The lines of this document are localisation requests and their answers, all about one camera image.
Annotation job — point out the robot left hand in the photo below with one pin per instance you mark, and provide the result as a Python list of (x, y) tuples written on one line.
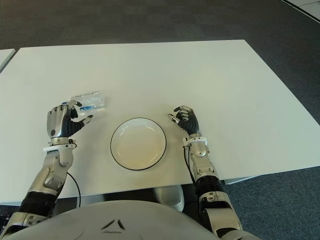
[(56, 120)]

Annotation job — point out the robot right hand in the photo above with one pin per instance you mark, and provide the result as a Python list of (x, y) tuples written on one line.
[(191, 123)]

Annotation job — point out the clear plastic item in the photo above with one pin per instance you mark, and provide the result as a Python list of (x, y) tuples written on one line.
[(92, 101)]

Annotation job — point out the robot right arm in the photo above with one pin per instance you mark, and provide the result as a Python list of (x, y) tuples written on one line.
[(206, 172)]

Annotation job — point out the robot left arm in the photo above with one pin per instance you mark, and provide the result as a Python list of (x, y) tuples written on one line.
[(53, 162)]

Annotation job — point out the white plate with black rim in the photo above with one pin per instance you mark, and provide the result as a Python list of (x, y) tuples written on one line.
[(138, 145)]

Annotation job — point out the white neighbouring table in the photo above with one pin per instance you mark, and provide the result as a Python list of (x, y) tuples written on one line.
[(6, 56)]

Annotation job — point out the grey robot torso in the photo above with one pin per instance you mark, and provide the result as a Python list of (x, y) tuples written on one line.
[(140, 222)]

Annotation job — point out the white rounded pedestal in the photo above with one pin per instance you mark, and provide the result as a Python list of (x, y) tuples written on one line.
[(172, 197)]

